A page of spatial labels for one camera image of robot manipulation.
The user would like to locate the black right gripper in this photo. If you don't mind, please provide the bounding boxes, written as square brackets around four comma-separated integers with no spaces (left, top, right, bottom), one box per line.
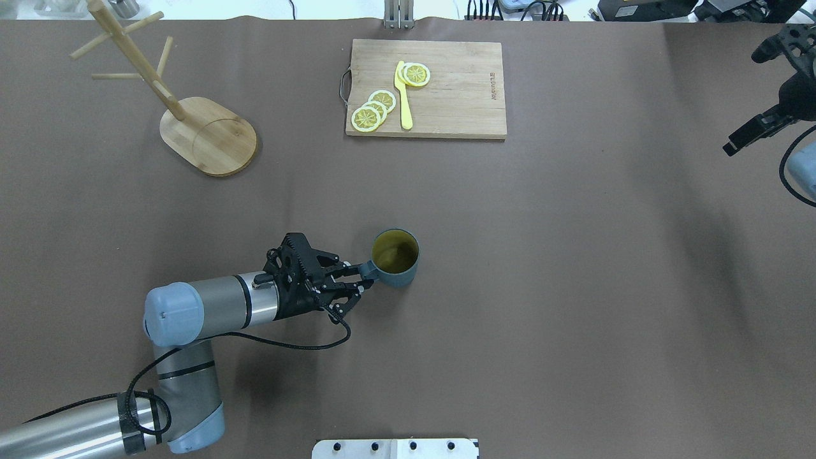
[723,73,815,156]

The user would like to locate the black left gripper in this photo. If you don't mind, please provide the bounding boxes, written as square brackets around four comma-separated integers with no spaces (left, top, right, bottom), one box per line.
[263,233,365,324]

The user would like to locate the blue cup with green inside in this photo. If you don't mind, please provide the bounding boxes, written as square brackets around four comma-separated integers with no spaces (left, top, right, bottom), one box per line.
[359,228,420,288]

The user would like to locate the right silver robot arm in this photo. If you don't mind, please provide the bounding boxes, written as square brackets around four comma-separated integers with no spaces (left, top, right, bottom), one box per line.
[723,73,815,207]

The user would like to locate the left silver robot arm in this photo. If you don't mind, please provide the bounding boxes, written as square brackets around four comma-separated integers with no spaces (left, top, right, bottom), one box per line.
[2,233,373,458]

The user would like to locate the wooden cup storage rack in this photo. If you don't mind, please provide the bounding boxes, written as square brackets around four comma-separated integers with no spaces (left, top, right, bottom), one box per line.
[69,1,260,177]

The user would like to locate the small metal cup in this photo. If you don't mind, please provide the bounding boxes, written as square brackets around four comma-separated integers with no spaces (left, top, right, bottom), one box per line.
[107,0,141,18]

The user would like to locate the lemon slice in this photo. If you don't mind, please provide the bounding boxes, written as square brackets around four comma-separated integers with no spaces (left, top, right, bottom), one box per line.
[350,106,383,133]
[368,89,397,113]
[397,62,431,87]
[363,101,389,120]

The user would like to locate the wooden cutting board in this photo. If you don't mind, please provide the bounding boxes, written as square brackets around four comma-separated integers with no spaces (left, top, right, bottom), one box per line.
[345,38,507,140]

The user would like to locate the yellow plastic knife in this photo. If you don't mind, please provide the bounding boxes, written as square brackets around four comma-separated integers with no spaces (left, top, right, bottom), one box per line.
[393,61,414,131]

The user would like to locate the black power strip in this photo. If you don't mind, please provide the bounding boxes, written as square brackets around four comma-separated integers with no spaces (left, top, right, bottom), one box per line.
[462,1,569,22]

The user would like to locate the black right camera cable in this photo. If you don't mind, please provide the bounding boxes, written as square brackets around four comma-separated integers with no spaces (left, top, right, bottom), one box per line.
[779,124,816,208]

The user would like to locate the black camera cable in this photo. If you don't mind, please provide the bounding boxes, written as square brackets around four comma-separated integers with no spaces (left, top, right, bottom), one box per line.
[25,305,353,438]
[779,124,816,208]

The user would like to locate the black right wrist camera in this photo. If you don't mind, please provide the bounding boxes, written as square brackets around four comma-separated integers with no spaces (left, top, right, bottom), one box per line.
[751,24,815,78]

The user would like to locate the black left camera cable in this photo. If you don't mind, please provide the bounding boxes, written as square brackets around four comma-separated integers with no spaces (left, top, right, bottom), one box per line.
[25,305,353,438]

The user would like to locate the white column with base plate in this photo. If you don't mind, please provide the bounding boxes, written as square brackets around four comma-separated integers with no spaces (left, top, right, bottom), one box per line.
[311,438,481,458]

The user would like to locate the aluminium frame post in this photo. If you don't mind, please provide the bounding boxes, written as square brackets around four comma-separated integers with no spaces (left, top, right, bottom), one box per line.
[384,0,416,30]

